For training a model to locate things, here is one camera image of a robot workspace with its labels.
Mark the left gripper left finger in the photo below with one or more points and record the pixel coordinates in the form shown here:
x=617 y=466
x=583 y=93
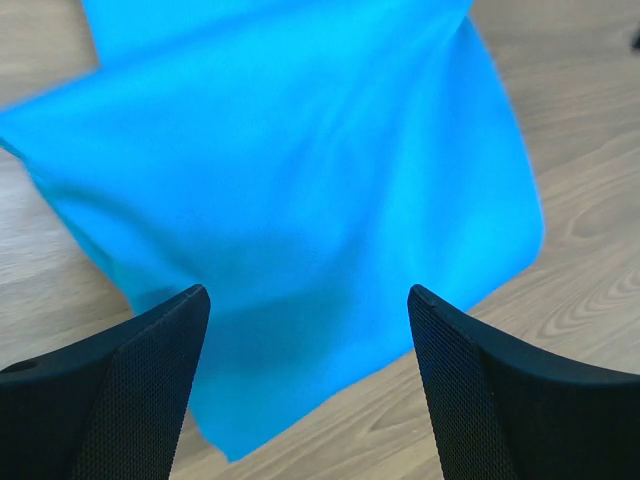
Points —
x=110 y=406

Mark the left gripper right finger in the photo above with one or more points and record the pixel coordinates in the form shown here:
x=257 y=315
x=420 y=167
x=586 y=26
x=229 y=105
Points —
x=501 y=408

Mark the teal t shirt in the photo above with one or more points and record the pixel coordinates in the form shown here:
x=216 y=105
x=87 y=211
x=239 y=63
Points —
x=307 y=162

